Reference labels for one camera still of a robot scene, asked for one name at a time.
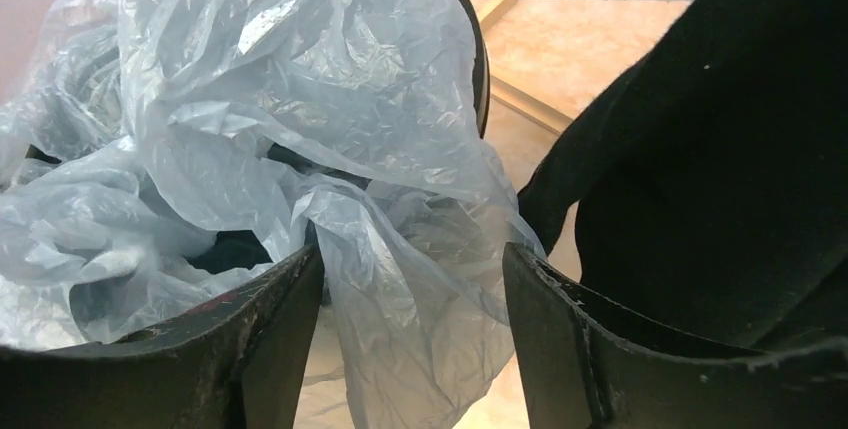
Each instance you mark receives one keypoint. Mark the black trash bin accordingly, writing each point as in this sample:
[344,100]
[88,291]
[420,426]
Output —
[242,248]

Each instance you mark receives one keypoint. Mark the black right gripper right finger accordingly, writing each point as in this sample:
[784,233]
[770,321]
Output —
[588,362]

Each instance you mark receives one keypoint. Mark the blue plastic trash bag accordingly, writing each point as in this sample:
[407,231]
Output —
[147,127]

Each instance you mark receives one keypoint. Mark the wooden clothes rack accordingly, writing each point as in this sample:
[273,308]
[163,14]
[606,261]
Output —
[512,38]

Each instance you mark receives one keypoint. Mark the black t-shirt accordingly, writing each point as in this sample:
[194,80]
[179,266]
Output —
[710,178]

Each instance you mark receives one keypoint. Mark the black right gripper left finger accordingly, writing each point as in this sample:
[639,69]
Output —
[235,361]

